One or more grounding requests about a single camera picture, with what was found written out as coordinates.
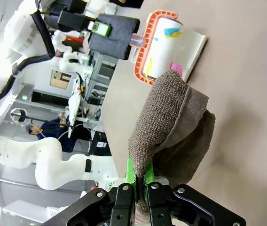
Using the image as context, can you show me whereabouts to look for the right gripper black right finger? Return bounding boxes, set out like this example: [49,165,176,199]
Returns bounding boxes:
[143,162,247,226]

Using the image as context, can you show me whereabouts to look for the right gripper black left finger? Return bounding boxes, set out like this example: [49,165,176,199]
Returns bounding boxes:
[41,157,138,226]

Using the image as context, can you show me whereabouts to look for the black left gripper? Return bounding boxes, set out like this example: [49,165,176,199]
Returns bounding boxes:
[57,10,112,37]

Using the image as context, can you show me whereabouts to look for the orange white lint roller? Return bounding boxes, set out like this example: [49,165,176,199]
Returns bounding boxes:
[89,10,186,86]

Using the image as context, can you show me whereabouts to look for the brown microfibre towel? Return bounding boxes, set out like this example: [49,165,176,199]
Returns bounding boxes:
[128,69,217,226]

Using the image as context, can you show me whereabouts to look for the grey equipment rack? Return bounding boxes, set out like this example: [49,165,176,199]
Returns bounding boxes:
[86,50,116,109]

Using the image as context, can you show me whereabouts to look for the yellow paper scrap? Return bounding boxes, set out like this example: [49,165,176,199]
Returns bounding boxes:
[145,57,153,83]

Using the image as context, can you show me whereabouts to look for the black computer case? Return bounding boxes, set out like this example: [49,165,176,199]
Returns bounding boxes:
[90,130,112,156]

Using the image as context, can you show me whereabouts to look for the cardboard panel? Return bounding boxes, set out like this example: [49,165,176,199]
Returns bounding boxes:
[50,69,73,90]

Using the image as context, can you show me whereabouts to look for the pink paper scrap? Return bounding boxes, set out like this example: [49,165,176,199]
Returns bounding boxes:
[169,62,183,77]

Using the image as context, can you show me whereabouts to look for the seated person in blue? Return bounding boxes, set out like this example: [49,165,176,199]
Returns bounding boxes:
[28,116,77,153]

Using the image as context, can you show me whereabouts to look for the black braided cable sleeve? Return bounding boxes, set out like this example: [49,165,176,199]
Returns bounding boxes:
[0,10,56,105]

